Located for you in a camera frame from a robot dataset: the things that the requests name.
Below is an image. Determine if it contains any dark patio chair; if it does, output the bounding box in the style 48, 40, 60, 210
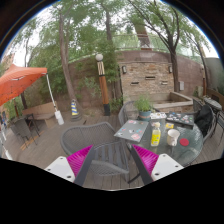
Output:
192, 99, 224, 143

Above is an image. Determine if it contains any round dark patio table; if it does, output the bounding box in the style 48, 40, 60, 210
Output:
203, 96, 223, 113

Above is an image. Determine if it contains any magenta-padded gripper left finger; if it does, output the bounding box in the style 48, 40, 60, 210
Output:
44, 143, 98, 187

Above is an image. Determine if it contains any clear bottle with yellow label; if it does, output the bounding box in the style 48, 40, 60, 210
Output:
150, 121, 162, 148

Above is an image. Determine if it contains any black laptop with stickers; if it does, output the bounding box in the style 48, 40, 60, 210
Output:
165, 111, 195, 127

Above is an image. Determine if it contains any wooden lamp post with globe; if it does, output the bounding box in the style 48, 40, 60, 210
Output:
94, 53, 112, 117

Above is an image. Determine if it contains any flat round red coaster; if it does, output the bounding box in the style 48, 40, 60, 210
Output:
179, 137, 190, 147

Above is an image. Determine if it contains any white canopy leg weight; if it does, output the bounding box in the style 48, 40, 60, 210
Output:
54, 109, 65, 126

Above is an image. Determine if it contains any white sticker sheet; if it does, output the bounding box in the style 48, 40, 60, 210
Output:
149, 111, 167, 121

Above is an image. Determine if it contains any orange canopy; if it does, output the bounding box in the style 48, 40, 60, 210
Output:
0, 63, 48, 107

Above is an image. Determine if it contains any grey laptop with stickers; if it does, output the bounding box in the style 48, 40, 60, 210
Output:
113, 119, 150, 143

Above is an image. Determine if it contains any white mug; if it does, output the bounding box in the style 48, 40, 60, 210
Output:
166, 128, 181, 147

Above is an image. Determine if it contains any black backpack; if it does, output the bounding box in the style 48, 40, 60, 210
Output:
194, 104, 214, 138

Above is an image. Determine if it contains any green plant in teal pot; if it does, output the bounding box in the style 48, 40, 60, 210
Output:
134, 95, 154, 122

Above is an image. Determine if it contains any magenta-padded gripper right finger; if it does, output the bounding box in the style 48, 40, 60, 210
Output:
129, 143, 185, 186

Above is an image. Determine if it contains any blue and yellow striped cone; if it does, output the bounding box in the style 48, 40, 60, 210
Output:
69, 98, 80, 118

